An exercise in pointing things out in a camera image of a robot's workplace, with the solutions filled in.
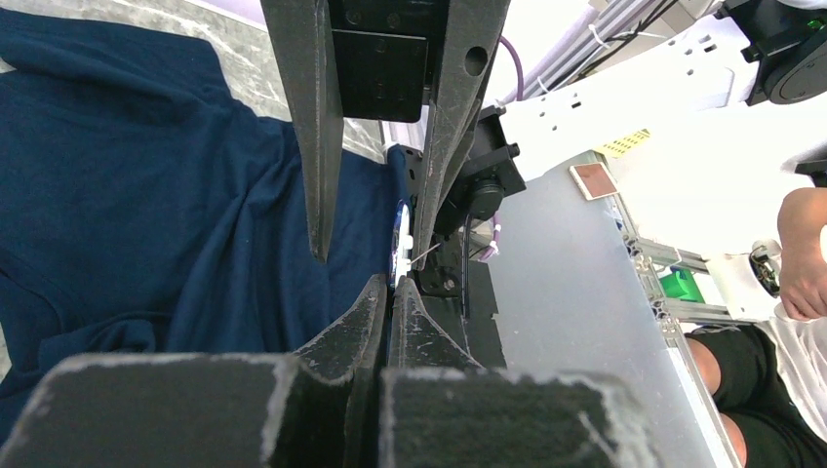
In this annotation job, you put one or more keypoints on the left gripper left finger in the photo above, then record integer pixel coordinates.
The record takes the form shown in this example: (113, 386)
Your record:
(315, 407)

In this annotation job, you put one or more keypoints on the round blue brooch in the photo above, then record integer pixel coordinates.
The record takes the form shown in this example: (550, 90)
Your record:
(400, 259)

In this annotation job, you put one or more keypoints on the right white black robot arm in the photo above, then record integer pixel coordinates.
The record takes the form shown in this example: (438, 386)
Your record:
(402, 61)

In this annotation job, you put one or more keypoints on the navy blue t-shirt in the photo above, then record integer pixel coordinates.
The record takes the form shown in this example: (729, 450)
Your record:
(144, 209)

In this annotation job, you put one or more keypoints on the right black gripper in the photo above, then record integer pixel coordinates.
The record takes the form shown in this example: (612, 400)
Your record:
(301, 35)

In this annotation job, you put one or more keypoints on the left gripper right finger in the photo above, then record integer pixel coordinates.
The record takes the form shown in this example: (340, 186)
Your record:
(439, 407)

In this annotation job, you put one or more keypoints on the seated person in background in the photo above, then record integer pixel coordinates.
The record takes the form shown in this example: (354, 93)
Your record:
(768, 380)

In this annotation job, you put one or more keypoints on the aluminium rail frame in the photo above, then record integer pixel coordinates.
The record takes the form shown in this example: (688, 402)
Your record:
(650, 259)

